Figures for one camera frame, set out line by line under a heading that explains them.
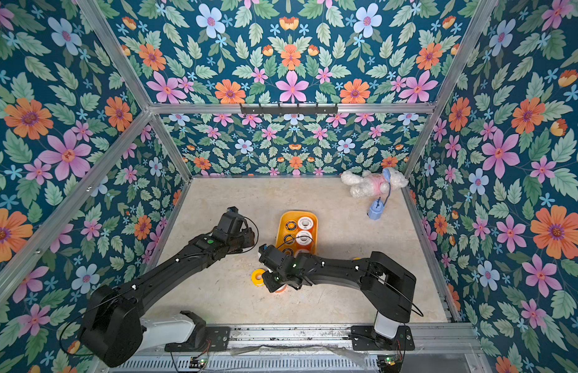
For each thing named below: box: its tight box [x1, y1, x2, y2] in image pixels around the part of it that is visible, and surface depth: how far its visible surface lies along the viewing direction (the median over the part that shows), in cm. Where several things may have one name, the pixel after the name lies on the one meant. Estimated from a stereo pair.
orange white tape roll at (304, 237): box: [295, 230, 314, 246], surface depth 95 cm
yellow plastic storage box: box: [275, 210, 319, 258], surface depth 97 cm
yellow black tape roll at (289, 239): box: [283, 234, 296, 245], surface depth 97 cm
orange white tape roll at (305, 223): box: [297, 216, 314, 231], surface depth 98 cm
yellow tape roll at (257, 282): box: [250, 268, 266, 287], surface depth 87 cm
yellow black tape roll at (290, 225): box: [285, 219, 298, 232], surface depth 102 cm
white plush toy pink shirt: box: [341, 167, 409, 199], surface depth 109 cm
